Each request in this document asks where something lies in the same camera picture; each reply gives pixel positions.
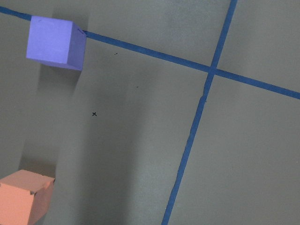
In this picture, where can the purple foam block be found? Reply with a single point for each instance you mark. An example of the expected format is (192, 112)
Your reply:
(56, 43)

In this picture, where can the orange foam block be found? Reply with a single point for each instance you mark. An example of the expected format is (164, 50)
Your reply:
(24, 197)

